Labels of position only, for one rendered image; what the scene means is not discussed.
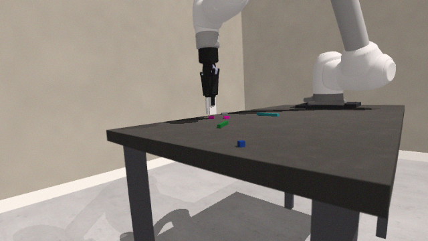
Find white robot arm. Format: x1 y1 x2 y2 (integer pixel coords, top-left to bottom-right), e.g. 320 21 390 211
193 0 396 105

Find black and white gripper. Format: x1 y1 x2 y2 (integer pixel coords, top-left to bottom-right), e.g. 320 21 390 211
198 47 220 114

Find green rod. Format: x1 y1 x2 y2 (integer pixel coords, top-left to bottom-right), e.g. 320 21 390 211
217 121 228 129

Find small blue cube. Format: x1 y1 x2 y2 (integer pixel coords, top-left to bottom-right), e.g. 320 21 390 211
237 140 245 147

